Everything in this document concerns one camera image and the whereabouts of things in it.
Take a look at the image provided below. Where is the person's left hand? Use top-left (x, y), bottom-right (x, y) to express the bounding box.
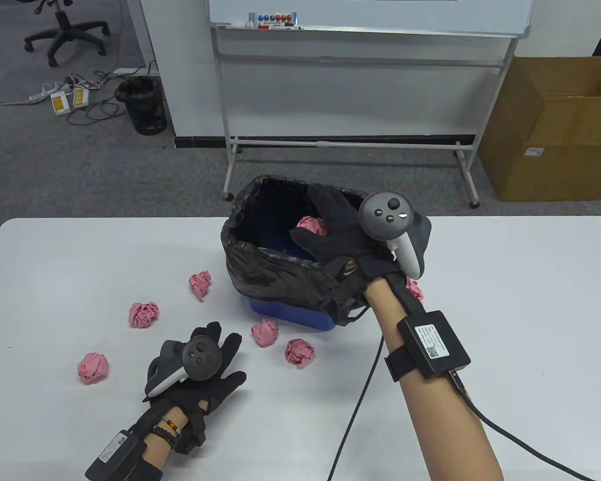
top-left (143, 322), bottom-right (247, 454)

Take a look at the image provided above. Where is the person's right hand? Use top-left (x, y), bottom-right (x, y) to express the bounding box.
top-left (290, 184), bottom-right (432, 321)

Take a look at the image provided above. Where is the blue recycling bin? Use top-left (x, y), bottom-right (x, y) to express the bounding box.
top-left (248, 298), bottom-right (337, 332)

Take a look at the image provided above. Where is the person's right forearm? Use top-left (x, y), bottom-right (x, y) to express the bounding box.
top-left (363, 273), bottom-right (504, 481)

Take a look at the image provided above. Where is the black plastic bin liner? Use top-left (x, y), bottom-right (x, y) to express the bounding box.
top-left (220, 174), bottom-right (376, 326)

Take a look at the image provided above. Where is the grey white left hand controller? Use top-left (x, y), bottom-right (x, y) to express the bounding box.
top-left (145, 338), bottom-right (223, 399)

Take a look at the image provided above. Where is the grey white hand controller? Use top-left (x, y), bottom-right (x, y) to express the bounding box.
top-left (358, 192), bottom-right (424, 280)
top-left (145, 338), bottom-right (223, 399)

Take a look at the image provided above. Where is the grey white right hand controller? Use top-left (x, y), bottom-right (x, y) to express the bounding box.
top-left (358, 192), bottom-right (424, 280)

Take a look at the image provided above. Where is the black right wrist sensor box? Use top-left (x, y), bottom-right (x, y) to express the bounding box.
top-left (385, 311), bottom-right (471, 382)

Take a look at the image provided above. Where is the black wrist sensor box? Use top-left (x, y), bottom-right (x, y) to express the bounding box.
top-left (85, 430), bottom-right (147, 480)
top-left (385, 311), bottom-right (471, 382)

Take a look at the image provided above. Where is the black left wrist sensor box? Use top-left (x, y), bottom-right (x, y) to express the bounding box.
top-left (85, 430), bottom-right (147, 480)

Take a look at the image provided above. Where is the white rolling whiteboard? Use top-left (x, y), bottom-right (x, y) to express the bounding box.
top-left (208, 0), bottom-right (536, 209)

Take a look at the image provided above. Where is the brown cardboard box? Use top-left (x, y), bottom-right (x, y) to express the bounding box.
top-left (478, 55), bottom-right (601, 202)

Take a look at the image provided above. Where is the strip of round magnets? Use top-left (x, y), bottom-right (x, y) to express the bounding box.
top-left (248, 13), bottom-right (297, 26)

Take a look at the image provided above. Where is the black mesh wastebasket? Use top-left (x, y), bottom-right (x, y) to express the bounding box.
top-left (114, 76), bottom-right (168, 135)

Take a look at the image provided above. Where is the white power strip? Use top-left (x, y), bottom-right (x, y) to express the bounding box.
top-left (29, 83), bottom-right (63, 104)

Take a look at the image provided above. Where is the office chair base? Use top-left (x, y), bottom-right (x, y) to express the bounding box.
top-left (24, 0), bottom-right (111, 68)

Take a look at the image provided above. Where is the black braided cable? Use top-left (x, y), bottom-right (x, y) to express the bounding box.
top-left (327, 335), bottom-right (385, 481)

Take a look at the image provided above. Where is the black right sensor cable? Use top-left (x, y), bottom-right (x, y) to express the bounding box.
top-left (451, 370), bottom-right (597, 481)

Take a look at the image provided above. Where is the tangle of black cables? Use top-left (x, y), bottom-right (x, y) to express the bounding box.
top-left (66, 60), bottom-right (158, 126)

